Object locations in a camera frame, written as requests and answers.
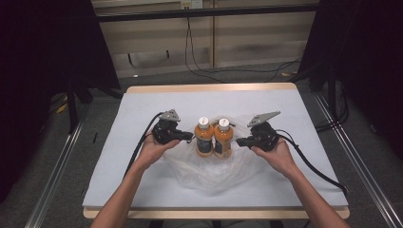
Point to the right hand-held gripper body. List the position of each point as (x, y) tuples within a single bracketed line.
[(266, 137)]

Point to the black curtain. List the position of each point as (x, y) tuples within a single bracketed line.
[(47, 63), (364, 47)]

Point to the person's left hand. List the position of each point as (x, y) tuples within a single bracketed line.
[(152, 153)]

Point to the orange juice bottle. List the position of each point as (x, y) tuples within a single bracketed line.
[(203, 139), (223, 141)]

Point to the clear plastic bag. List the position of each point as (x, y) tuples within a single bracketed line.
[(209, 174)]

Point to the yellow tape strip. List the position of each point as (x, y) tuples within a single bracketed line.
[(62, 108)]

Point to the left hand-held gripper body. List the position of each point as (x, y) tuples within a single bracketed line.
[(164, 131)]

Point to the white wall outlet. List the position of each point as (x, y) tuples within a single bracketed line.
[(191, 3)]

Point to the wooden table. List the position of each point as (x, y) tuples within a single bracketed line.
[(190, 87)]

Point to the black horizontal bar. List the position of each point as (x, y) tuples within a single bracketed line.
[(206, 13)]

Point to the white table mat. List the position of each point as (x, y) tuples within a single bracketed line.
[(126, 120)]

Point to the metal floor rail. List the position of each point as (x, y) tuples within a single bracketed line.
[(367, 177), (53, 177)]

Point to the person's right hand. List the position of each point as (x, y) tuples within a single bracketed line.
[(280, 158)]

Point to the black metal stand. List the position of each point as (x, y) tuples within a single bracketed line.
[(72, 107), (332, 95)]

